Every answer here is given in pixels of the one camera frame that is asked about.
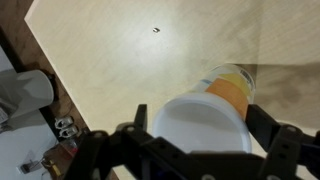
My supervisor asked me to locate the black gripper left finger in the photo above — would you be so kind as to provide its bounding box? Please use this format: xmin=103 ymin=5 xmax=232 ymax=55
xmin=64 ymin=103 xmax=155 ymax=180

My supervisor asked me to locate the white plastic can lid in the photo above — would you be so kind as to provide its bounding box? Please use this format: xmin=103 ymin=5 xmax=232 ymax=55
xmin=151 ymin=92 xmax=253 ymax=155

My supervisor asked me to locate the yellow handled tool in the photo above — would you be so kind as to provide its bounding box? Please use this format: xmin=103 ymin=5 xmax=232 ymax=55
xmin=46 ymin=159 xmax=63 ymax=178

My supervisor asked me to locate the small metal clamp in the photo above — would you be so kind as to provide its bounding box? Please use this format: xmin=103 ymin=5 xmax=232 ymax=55
xmin=19 ymin=158 xmax=45 ymax=175

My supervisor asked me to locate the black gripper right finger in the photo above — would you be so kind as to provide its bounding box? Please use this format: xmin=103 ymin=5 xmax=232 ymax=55
xmin=244 ymin=103 xmax=320 ymax=180

